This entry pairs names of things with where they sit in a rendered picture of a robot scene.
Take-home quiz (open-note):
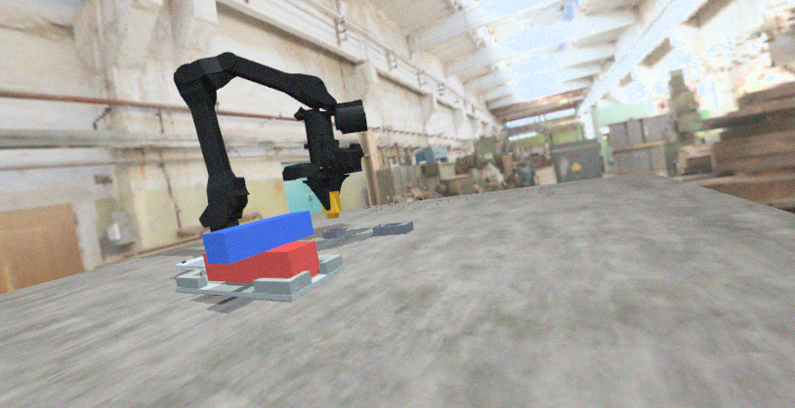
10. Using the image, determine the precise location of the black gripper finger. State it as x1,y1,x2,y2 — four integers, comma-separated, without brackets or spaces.
303,177,331,211
328,174,350,195

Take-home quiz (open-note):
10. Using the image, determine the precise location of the blue rectangular block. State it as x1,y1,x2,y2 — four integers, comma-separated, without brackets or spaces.
202,211,314,265

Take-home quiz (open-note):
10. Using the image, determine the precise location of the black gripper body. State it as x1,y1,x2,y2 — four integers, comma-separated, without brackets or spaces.
282,135,362,182

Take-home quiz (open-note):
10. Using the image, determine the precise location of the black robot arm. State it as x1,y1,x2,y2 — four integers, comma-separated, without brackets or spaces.
173,52,367,232

